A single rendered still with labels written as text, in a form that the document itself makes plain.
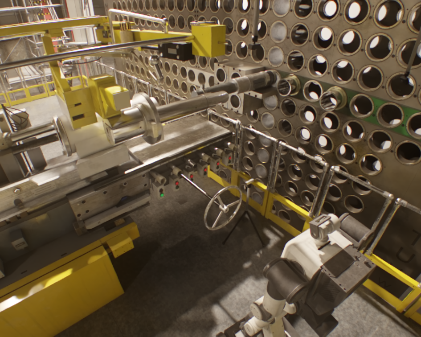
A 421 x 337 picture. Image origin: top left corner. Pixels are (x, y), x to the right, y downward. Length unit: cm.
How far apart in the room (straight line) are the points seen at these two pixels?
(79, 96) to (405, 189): 302
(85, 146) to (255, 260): 188
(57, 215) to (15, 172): 48
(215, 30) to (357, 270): 112
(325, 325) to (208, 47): 136
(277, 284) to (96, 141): 158
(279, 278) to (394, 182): 229
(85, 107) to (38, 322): 163
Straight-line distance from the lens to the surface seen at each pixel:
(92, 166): 201
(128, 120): 177
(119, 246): 212
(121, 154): 206
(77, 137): 199
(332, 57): 299
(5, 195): 216
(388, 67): 280
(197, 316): 238
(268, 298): 110
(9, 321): 230
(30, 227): 227
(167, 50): 133
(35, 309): 227
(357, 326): 263
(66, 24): 185
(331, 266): 106
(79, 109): 183
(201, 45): 124
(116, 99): 147
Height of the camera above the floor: 217
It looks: 35 degrees down
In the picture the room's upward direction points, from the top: straight up
